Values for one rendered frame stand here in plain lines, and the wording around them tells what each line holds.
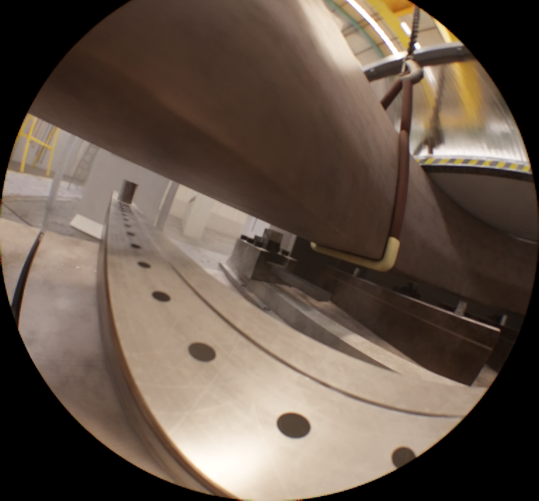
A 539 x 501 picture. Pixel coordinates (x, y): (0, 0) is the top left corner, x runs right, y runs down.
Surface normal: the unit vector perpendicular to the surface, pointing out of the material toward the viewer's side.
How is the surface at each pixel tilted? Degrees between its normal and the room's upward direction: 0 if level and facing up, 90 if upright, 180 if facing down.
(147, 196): 90
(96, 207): 90
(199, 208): 90
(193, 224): 90
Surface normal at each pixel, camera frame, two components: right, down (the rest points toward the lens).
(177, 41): 0.80, 0.26
